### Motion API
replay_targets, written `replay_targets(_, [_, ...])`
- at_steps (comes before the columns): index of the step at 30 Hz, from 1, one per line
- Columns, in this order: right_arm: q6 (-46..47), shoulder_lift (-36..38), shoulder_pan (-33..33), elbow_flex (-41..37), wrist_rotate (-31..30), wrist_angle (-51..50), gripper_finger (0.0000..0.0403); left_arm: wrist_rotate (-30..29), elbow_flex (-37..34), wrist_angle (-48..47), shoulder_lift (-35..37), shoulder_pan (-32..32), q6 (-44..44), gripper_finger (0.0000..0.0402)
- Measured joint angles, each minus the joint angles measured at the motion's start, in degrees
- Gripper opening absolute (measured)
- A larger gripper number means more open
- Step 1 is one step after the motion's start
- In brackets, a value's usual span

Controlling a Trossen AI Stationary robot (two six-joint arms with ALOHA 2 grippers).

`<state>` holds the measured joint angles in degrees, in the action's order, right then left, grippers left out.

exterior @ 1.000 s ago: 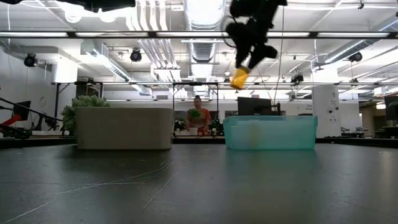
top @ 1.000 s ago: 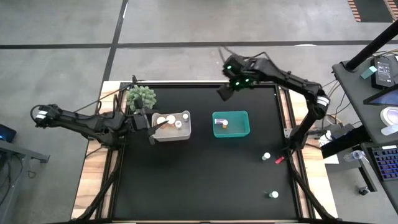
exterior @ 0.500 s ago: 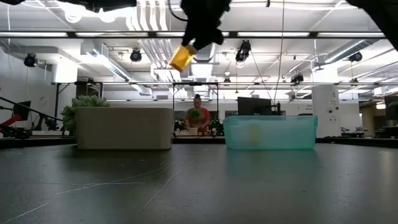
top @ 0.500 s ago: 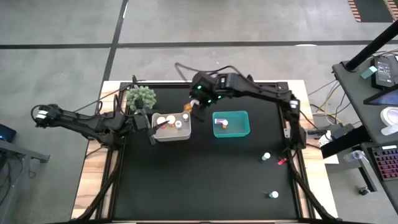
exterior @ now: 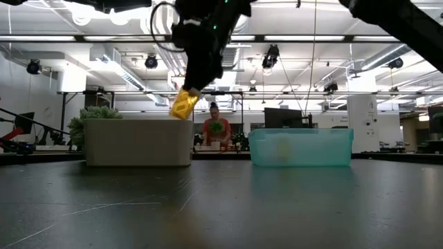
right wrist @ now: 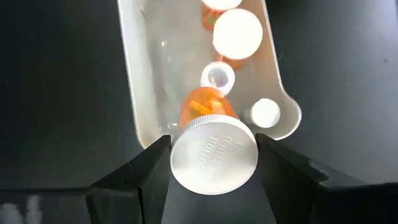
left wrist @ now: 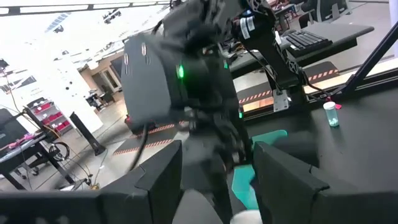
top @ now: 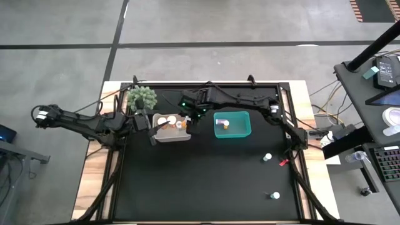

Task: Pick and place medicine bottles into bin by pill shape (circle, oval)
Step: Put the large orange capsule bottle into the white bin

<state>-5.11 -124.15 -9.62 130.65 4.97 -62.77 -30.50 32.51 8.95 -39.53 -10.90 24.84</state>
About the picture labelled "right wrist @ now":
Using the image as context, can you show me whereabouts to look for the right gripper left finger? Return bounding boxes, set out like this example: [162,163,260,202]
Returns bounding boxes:
[85,134,173,224]

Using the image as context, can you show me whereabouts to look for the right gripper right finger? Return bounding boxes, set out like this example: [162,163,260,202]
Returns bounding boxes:
[254,133,330,224]

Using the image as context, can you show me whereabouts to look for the small green pill bottle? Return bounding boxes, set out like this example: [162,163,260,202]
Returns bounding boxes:
[249,97,282,129]

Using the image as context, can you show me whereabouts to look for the orange pill bottle white cap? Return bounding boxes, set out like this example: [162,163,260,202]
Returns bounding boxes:
[169,86,259,196]
[200,0,244,32]

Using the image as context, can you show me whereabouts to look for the small clear white-capped bottle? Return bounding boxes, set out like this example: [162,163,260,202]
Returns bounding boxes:
[200,60,236,96]

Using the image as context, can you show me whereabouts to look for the large orange pill bottle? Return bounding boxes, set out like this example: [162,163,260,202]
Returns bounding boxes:
[212,8,264,71]

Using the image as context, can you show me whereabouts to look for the white plastic bin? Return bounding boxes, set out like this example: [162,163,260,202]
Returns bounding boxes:
[117,0,303,149]

